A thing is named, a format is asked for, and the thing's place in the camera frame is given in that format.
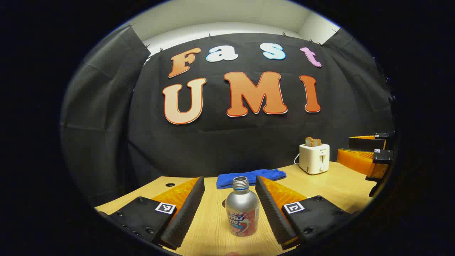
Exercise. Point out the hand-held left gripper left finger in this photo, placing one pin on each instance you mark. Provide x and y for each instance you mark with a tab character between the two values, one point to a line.
186	213

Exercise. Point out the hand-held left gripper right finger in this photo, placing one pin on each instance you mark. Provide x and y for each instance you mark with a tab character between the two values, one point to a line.
272	213

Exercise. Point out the white toaster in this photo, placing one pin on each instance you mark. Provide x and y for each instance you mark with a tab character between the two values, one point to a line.
314	158

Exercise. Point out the black backdrop cloth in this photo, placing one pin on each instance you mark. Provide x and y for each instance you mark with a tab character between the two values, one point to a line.
231	142

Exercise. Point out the silver water bottle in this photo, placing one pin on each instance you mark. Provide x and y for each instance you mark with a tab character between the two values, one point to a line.
241	206

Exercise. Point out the blue towel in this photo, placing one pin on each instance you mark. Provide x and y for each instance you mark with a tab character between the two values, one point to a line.
249	177

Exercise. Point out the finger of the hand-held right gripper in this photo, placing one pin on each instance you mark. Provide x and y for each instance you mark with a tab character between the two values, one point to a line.
366	143
355	160

